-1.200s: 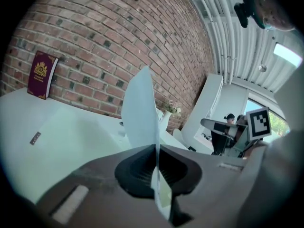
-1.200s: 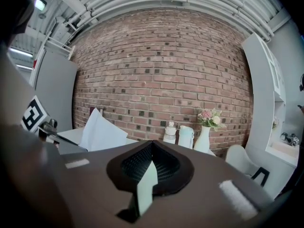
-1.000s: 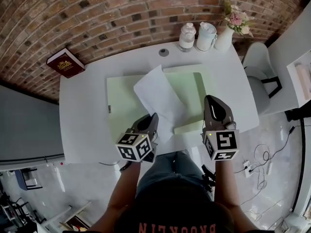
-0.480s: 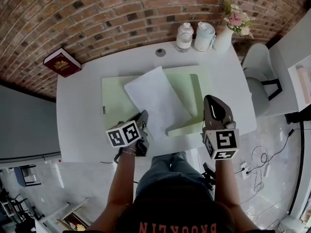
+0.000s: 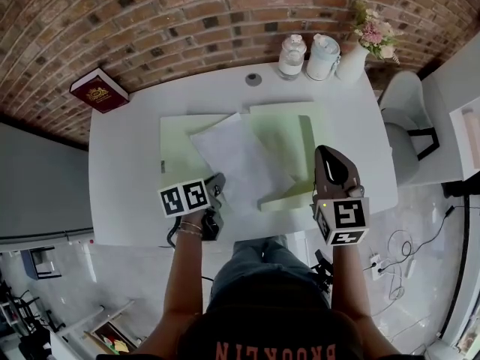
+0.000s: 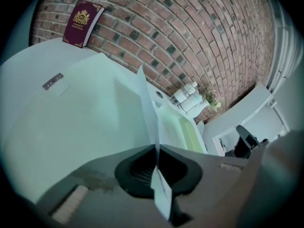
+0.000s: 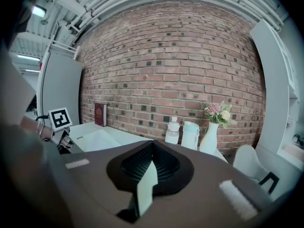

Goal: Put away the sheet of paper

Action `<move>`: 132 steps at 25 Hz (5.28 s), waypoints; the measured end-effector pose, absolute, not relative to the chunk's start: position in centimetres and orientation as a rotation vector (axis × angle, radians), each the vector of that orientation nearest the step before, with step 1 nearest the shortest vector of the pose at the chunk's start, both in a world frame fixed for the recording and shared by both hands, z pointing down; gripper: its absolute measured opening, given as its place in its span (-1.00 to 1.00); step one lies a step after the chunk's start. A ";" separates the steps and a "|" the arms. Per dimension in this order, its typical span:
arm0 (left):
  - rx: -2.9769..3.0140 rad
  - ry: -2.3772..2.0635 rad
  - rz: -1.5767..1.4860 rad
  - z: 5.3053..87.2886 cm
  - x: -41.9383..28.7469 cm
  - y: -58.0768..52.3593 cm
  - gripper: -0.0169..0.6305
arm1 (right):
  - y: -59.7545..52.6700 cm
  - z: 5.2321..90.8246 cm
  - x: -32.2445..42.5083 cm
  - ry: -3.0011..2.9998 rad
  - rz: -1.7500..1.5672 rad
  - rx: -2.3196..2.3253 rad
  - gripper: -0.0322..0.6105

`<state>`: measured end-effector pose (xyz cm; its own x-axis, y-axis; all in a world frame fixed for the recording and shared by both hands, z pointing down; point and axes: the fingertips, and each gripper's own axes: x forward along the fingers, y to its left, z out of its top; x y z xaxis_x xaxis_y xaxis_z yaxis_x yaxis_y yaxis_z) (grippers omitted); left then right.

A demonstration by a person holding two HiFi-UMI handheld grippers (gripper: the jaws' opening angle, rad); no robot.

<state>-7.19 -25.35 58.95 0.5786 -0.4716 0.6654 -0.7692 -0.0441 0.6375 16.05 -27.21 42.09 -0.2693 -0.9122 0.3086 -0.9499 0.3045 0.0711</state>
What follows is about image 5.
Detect burgundy hardcover book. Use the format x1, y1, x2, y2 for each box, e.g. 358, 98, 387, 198
70, 67, 131, 115

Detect grey chair with black legs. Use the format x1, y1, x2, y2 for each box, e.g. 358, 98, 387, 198
376, 70, 440, 188

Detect white vase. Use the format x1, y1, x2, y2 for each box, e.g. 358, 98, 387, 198
335, 43, 371, 84

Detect black wrist strap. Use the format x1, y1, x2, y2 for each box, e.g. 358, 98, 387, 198
166, 217, 183, 248

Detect white electric kettle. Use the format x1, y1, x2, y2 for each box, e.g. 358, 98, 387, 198
306, 33, 342, 82

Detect white A4 paper sheet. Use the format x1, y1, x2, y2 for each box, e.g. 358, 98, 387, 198
190, 112, 297, 218

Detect white desk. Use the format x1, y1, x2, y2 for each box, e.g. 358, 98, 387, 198
88, 60, 399, 248

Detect blue chair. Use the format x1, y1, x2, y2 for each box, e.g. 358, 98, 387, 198
20, 245, 63, 281

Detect person's legs in jeans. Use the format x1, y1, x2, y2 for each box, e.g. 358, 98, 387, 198
207, 234, 334, 315

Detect person's torso in black shirt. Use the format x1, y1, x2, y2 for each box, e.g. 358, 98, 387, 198
96, 305, 407, 360

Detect person's right forearm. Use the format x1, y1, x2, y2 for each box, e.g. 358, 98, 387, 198
328, 242, 403, 356

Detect black floor stand device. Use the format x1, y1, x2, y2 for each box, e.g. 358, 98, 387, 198
313, 249, 335, 296

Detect white floor cable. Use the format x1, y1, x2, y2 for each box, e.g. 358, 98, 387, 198
385, 229, 425, 311

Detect person's left forearm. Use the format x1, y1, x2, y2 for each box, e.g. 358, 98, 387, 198
137, 219, 212, 356

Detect brown bin with coloured items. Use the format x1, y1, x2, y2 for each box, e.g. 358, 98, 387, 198
83, 320, 140, 356

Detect clear bottle with bear lid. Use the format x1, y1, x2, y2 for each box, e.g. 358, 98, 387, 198
277, 34, 308, 82

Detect black floor cable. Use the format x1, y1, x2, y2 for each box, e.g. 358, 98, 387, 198
410, 203, 480, 257

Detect pale green folder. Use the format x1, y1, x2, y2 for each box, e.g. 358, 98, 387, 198
160, 101, 328, 214

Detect pink flower bouquet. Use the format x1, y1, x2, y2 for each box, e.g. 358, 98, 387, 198
352, 0, 404, 65

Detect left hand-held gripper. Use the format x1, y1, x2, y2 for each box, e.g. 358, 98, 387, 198
157, 172, 227, 242

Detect thin wrist bracelet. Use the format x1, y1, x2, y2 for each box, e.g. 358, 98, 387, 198
177, 221, 204, 237

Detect white shelf unit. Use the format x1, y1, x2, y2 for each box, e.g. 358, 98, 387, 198
419, 28, 480, 183

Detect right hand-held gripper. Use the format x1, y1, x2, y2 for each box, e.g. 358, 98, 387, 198
309, 144, 371, 247

